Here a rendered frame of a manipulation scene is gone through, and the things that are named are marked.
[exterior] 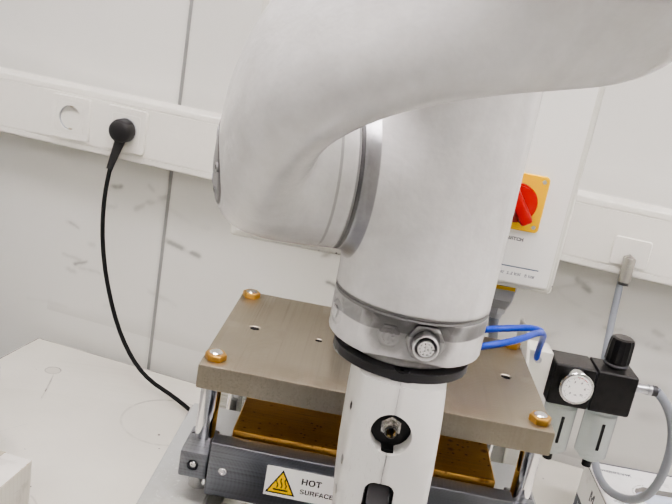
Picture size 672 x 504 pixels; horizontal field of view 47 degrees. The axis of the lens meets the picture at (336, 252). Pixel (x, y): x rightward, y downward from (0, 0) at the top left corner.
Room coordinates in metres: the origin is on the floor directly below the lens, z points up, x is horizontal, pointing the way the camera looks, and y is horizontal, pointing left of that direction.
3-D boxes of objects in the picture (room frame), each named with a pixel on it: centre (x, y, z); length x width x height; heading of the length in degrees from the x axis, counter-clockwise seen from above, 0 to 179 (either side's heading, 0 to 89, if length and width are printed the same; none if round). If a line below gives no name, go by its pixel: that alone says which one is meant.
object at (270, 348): (0.64, -0.07, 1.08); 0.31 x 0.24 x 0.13; 88
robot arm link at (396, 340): (0.39, -0.04, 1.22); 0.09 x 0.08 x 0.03; 178
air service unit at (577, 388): (0.73, -0.28, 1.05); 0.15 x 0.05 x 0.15; 88
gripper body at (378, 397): (0.40, -0.04, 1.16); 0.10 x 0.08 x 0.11; 178
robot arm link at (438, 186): (0.40, -0.04, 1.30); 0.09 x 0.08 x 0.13; 104
